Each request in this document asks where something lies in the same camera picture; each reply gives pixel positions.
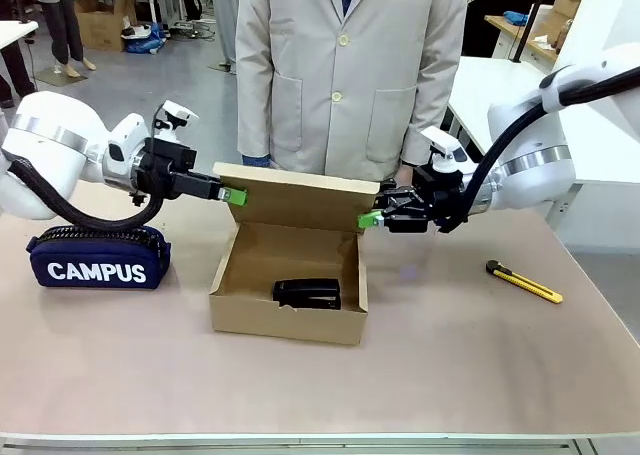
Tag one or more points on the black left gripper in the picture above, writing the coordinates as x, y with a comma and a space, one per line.
160, 170

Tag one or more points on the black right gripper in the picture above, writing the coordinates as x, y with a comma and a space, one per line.
445, 200

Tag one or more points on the black stapler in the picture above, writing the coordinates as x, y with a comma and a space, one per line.
310, 295

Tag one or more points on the brown cardboard box with lid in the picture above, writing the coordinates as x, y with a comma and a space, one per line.
285, 325

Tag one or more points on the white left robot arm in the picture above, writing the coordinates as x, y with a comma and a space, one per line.
50, 135

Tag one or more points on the open cardboard box on floor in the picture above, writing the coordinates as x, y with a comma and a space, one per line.
102, 25

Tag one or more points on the blue cloth item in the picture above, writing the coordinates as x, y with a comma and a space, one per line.
515, 16

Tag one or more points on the person's left hand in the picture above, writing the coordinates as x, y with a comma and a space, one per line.
406, 175

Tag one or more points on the navy CAMPUS pencil case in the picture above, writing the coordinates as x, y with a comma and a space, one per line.
100, 272

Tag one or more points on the large white table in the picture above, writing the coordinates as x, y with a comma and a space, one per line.
480, 90

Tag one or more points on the yellow black utility knife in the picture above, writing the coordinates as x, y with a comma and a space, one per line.
525, 282

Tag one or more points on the person in beige coat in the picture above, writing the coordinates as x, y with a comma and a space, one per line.
345, 75

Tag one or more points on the blue bag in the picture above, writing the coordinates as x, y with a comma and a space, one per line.
147, 37

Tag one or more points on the wooden workbench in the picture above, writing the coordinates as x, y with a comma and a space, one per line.
515, 37

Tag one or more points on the mannequin in grey trousers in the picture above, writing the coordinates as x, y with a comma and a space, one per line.
65, 30

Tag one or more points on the bystander in black trousers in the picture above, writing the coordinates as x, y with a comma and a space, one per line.
15, 75

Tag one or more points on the black pole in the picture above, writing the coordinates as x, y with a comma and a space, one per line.
527, 25

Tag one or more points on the small white table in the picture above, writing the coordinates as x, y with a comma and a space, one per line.
15, 30

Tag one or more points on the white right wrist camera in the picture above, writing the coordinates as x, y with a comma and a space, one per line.
445, 147

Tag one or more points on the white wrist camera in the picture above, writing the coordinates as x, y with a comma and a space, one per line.
175, 117
445, 147

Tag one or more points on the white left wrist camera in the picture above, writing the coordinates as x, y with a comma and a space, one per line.
175, 117

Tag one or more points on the aluminium table frame rail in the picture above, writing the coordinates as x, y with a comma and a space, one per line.
320, 445

